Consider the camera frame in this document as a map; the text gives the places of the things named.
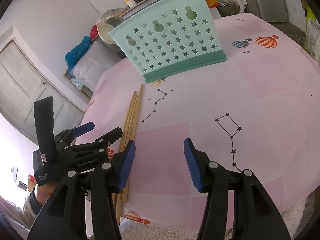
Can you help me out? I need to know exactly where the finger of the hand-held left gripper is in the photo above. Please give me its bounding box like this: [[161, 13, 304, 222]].
[[67, 127, 123, 155], [54, 121, 96, 145]]

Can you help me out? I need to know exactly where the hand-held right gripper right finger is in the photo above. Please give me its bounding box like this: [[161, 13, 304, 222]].
[[184, 137, 292, 240]]

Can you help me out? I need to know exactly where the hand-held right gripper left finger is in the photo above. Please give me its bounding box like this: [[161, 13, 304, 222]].
[[27, 140, 136, 240]]

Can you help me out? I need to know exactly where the wooden chopstick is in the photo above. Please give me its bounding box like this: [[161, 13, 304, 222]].
[[120, 94, 140, 203], [115, 91, 138, 230], [122, 84, 144, 202]]

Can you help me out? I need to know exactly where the beige bowl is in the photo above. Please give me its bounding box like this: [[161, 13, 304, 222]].
[[97, 23, 118, 46]]

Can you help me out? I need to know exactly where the teal star-cutout utensil holder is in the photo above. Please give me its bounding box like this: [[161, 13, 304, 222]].
[[109, 0, 227, 83]]

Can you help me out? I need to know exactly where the person's left forearm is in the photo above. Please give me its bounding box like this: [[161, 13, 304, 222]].
[[24, 181, 59, 228]]

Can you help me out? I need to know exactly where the floral cloth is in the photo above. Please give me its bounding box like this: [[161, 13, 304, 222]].
[[71, 76, 84, 90]]

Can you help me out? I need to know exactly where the grey wrapped quilt bundle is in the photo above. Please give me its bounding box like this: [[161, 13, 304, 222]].
[[71, 40, 120, 90]]

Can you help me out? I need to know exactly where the white fleece cloth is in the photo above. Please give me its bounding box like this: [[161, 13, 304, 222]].
[[86, 196, 320, 240]]

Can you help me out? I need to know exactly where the blue plastic bag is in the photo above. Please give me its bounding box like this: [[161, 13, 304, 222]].
[[65, 36, 92, 70]]

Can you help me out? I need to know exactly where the white panelled door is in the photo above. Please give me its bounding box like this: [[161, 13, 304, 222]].
[[0, 26, 85, 143]]

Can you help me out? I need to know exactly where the clear bag of bread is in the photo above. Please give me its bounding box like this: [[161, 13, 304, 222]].
[[99, 8, 125, 22]]

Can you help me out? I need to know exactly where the white plastic stool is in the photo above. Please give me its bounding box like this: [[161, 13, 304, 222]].
[[232, 0, 248, 13]]

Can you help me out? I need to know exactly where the white and green rice bag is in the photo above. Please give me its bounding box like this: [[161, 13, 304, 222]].
[[304, 5, 320, 64]]

